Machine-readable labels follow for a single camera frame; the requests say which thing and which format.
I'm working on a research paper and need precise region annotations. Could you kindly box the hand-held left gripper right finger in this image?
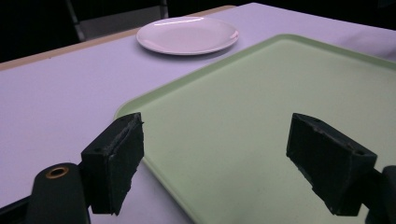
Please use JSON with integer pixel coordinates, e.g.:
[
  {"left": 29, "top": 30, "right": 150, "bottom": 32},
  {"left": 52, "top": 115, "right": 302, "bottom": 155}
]
[{"left": 286, "top": 112, "right": 378, "bottom": 217}]

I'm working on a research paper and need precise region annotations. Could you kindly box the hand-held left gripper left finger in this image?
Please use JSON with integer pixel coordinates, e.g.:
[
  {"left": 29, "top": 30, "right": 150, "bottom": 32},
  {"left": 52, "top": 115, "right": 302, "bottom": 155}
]
[{"left": 80, "top": 112, "right": 146, "bottom": 217}]

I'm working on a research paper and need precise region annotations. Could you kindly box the light green tray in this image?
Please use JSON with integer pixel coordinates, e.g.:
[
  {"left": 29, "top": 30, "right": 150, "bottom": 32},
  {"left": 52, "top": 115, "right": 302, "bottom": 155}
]
[{"left": 113, "top": 34, "right": 396, "bottom": 224}]

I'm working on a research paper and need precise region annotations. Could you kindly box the chair behind table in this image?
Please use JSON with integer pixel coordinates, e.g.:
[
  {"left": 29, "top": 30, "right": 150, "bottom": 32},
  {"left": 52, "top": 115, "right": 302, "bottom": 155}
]
[{"left": 64, "top": 0, "right": 170, "bottom": 43}]

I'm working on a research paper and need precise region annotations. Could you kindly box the white plate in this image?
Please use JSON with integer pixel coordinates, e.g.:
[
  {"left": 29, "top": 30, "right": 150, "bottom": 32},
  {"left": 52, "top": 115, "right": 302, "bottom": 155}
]
[{"left": 135, "top": 16, "right": 240, "bottom": 56}]

